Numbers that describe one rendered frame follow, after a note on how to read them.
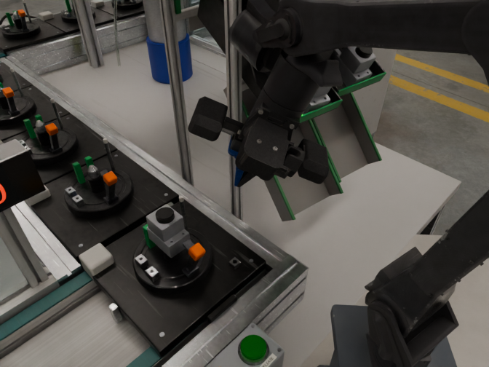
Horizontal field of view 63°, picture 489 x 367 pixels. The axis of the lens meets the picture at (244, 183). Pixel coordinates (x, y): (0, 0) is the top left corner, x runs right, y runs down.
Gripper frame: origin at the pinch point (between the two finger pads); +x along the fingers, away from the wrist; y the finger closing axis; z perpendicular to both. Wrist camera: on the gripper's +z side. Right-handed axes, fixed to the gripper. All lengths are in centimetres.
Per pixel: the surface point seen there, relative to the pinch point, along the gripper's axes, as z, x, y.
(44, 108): -51, 46, -49
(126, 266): 0.5, 30.3, -10.6
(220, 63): -110, 40, -7
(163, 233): 1.5, 17.2, -7.0
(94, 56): -101, 54, -54
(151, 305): 7.9, 27.8, -4.5
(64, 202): -14.1, 37.4, -27.8
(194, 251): 4.1, 15.7, -1.6
